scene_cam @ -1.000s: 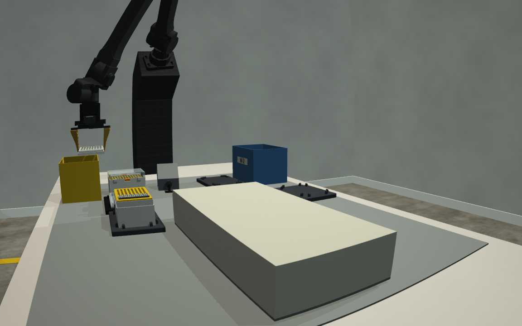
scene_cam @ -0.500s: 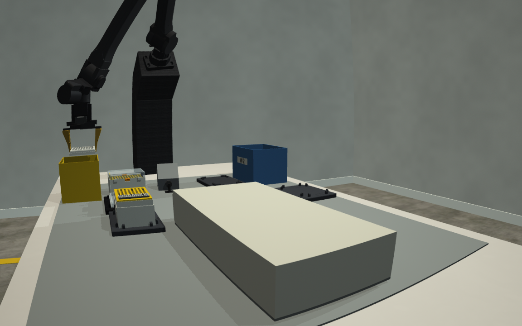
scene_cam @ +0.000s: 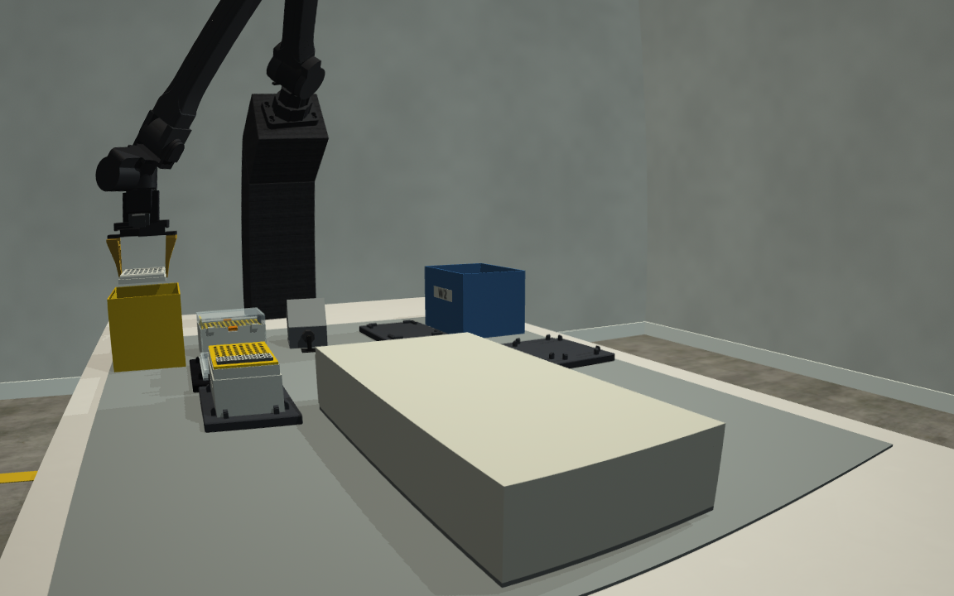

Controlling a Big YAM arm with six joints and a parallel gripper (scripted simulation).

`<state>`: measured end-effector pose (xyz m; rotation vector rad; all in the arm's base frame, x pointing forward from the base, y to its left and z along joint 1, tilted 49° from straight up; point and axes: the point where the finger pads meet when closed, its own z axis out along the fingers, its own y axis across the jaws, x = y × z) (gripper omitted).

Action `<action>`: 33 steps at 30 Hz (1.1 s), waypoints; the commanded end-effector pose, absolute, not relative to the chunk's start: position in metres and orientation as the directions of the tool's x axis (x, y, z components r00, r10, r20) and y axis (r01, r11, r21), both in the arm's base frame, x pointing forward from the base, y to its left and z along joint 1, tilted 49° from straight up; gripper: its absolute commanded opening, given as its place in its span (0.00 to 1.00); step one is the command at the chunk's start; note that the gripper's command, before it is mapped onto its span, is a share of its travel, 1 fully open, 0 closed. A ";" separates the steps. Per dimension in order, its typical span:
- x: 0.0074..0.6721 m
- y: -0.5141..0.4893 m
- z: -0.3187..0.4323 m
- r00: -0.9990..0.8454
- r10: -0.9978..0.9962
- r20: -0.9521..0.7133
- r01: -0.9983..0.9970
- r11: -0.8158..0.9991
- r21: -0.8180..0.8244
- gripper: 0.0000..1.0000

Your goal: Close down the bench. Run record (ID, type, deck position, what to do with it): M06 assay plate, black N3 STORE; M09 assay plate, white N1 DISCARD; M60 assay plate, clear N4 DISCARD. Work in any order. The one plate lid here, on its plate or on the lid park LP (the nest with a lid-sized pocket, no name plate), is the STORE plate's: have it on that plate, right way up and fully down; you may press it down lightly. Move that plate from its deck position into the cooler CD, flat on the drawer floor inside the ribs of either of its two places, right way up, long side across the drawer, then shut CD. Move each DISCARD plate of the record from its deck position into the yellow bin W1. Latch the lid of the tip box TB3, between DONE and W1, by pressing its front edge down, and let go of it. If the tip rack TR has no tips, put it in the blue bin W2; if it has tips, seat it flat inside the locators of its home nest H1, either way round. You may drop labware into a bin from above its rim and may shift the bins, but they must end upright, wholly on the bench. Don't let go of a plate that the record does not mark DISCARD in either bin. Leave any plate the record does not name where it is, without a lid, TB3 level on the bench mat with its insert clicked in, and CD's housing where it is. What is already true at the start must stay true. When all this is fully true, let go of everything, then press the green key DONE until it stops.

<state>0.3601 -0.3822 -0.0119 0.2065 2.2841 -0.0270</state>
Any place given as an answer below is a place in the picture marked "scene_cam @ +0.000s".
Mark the blue open-top bin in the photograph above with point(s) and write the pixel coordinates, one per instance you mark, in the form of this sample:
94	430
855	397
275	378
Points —
481	299

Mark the white assay plate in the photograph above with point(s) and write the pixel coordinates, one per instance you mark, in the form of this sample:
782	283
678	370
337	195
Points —
142	275

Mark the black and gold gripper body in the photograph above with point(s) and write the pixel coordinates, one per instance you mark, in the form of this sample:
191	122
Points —
155	228

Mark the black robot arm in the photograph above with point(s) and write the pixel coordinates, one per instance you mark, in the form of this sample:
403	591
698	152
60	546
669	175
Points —
160	144

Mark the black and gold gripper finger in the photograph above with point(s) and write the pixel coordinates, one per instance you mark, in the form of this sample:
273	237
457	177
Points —
114	246
170	243

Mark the yellow bin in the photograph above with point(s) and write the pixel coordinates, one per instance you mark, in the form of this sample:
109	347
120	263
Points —
146	331

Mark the large cream rectangular box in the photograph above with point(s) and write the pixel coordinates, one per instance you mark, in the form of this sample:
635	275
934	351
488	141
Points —
526	466

